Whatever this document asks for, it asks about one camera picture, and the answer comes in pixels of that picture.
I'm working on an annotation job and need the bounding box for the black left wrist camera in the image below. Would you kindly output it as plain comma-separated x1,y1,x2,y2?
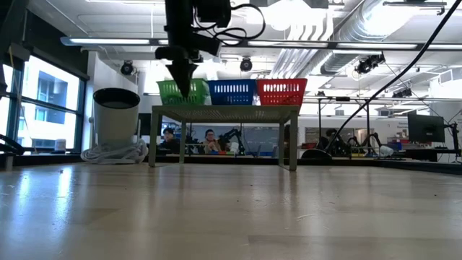
196,0,232,29

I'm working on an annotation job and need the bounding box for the linear ceiling light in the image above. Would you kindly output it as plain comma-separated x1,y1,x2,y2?
60,36,462,51

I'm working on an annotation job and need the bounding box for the large window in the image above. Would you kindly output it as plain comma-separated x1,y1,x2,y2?
0,53,87,153

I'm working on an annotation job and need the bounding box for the green perforated metal shelf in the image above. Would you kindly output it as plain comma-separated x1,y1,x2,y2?
149,104,301,172

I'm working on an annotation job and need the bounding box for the person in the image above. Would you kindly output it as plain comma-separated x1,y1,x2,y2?
201,129,223,155
158,126,181,155

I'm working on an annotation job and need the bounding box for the black computer monitor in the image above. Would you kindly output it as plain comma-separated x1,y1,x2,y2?
407,113,446,144

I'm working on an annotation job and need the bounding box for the silver ventilation duct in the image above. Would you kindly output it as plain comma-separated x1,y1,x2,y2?
319,0,434,77

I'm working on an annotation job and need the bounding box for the white cylindrical container black rim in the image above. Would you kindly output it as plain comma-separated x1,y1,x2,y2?
92,87,141,146

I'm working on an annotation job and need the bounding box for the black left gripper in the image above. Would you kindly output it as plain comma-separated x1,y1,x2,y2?
154,0,222,100

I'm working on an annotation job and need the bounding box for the red plastic basket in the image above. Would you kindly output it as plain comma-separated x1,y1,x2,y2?
256,77,309,107

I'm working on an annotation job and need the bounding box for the white coiled rope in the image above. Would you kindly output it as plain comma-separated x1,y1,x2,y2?
79,138,149,165

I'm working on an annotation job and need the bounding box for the black office chair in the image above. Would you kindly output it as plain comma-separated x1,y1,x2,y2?
301,147,333,161

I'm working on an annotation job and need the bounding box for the green plastic basket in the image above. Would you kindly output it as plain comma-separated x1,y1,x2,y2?
156,78,211,106

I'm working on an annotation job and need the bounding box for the black aluminium frame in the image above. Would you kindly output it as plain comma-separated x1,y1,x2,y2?
0,152,462,175

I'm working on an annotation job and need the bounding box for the blue plastic basket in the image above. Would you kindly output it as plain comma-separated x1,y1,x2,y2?
207,79,258,106

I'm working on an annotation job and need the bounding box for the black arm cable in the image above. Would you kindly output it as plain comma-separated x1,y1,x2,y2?
194,2,267,47
324,0,462,153

